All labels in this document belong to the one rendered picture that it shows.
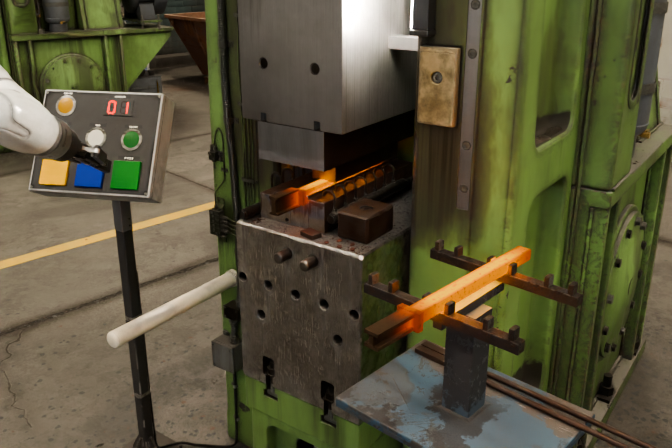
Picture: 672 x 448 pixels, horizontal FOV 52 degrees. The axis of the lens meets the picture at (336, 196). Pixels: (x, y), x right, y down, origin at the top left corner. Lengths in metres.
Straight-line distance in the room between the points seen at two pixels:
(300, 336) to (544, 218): 0.72
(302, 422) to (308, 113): 0.80
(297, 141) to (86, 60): 4.77
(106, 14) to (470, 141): 5.14
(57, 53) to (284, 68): 4.75
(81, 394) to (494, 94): 1.94
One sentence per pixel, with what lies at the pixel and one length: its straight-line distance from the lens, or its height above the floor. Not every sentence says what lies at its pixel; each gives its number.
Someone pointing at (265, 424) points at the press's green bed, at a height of 0.33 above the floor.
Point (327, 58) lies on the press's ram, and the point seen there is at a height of 1.33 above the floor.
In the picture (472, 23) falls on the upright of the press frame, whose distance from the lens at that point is 1.51.
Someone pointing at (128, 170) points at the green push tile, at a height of 1.02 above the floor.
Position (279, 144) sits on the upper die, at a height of 1.11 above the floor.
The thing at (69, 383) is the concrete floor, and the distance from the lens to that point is 2.91.
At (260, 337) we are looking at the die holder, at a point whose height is 0.61.
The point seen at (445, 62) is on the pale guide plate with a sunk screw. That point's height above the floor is 1.32.
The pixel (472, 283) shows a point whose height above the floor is 0.99.
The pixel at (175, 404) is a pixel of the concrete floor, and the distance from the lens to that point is 2.68.
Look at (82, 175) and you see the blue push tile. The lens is 1.90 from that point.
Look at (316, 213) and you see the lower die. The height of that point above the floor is 0.96.
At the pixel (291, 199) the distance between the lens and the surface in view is 1.63.
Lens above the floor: 1.54
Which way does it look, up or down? 19 degrees down
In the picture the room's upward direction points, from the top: straight up
